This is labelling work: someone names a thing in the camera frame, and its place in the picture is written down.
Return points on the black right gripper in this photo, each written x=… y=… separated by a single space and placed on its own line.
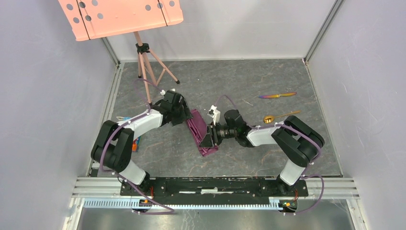
x=207 y=141

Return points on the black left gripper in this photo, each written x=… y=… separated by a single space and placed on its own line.
x=185 y=113

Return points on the magenta satin napkin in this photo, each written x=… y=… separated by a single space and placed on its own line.
x=198 y=129

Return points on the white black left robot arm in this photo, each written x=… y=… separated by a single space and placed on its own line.
x=114 y=143

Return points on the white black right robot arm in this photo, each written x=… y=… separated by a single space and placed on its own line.
x=300 y=143

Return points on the gold spoon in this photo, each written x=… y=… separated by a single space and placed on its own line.
x=270 y=118

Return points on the iridescent rainbow knife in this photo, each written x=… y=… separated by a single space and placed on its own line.
x=270 y=96

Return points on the pink music stand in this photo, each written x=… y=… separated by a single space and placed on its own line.
x=92 y=19

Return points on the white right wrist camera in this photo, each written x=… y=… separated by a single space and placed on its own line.
x=214 y=114

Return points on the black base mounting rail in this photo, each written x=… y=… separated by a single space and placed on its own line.
x=220 y=190

